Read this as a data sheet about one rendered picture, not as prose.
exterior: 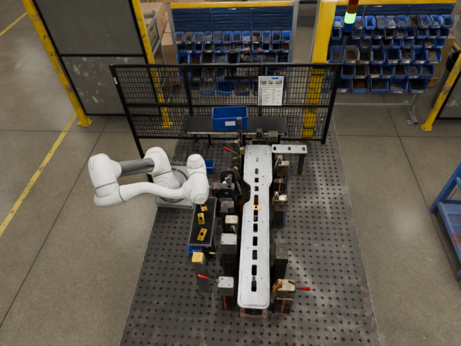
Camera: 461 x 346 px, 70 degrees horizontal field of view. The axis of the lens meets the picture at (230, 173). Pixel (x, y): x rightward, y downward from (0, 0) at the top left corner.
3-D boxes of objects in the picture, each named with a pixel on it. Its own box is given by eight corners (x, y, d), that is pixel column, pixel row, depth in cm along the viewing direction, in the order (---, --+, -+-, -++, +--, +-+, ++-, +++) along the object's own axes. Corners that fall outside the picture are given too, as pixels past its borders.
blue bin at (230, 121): (247, 129, 289) (247, 117, 279) (213, 130, 290) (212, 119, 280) (246, 117, 300) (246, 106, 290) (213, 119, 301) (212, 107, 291)
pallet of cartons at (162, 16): (194, 89, 520) (184, 22, 443) (143, 90, 523) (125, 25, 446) (199, 52, 602) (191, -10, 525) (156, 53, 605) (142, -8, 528)
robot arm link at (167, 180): (164, 198, 266) (155, 202, 244) (157, 177, 266) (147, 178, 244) (182, 192, 264) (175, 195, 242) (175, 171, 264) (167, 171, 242)
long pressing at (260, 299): (274, 309, 187) (274, 309, 185) (234, 307, 188) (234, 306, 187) (271, 145, 279) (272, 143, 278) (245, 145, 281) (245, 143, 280)
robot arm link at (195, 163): (188, 170, 199) (189, 187, 190) (184, 152, 187) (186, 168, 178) (206, 167, 199) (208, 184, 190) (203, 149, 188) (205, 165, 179)
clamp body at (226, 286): (236, 313, 215) (234, 290, 188) (219, 312, 215) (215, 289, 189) (237, 298, 221) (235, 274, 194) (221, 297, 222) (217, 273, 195)
